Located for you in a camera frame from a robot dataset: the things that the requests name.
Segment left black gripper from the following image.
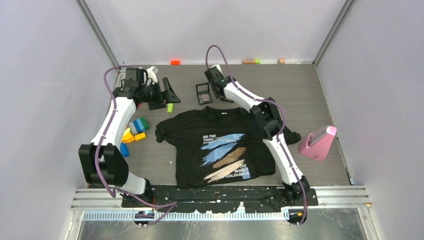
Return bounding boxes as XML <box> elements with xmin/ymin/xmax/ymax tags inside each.
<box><xmin>139</xmin><ymin>78</ymin><xmax>180</xmax><ymax>111</ymax></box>

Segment black printed t-shirt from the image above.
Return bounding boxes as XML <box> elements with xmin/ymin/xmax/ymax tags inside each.
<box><xmin>154</xmin><ymin>105</ymin><xmax>302</xmax><ymax>189</ymax></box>

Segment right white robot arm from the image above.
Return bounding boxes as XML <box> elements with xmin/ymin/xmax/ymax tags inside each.
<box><xmin>204</xmin><ymin>64</ymin><xmax>310</xmax><ymax>206</ymax></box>

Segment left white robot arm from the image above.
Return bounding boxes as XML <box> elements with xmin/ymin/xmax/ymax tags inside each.
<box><xmin>78</xmin><ymin>65</ymin><xmax>180</xmax><ymax>207</ymax></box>

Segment left black brooch box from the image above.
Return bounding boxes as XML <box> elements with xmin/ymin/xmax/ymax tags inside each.
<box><xmin>195</xmin><ymin>82</ymin><xmax>213</xmax><ymax>105</ymax></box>

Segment lime green stick block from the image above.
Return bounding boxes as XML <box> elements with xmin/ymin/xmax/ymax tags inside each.
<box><xmin>167</xmin><ymin>103</ymin><xmax>174</xmax><ymax>114</ymax></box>

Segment blue green stacked bricks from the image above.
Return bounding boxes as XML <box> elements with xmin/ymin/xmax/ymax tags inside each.
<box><xmin>128</xmin><ymin>117</ymin><xmax>150</xmax><ymax>135</ymax></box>

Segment yellow toy bricks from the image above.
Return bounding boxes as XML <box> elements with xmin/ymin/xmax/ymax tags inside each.
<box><xmin>121</xmin><ymin>127</ymin><xmax>147</xmax><ymax>144</ymax></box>

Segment blue toy brick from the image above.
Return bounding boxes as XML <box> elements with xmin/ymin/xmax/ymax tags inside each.
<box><xmin>120</xmin><ymin>142</ymin><xmax>130</xmax><ymax>158</ymax></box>

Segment pink metronome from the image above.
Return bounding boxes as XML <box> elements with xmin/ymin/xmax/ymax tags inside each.
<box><xmin>298</xmin><ymin>125</ymin><xmax>337</xmax><ymax>162</ymax></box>

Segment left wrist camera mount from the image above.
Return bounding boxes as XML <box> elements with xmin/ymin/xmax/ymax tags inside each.
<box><xmin>146</xmin><ymin>65</ymin><xmax>159</xmax><ymax>84</ymax></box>

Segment red block at wall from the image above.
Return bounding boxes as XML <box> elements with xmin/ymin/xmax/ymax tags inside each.
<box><xmin>170</xmin><ymin>59</ymin><xmax>181</xmax><ymax>65</ymax></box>

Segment tan block at wall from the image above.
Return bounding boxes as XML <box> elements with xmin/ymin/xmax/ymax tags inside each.
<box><xmin>242</xmin><ymin>59</ymin><xmax>257</xmax><ymax>64</ymax></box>

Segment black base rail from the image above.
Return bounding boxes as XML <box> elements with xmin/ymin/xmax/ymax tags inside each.
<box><xmin>139</xmin><ymin>185</ymin><xmax>319</xmax><ymax>214</ymax></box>

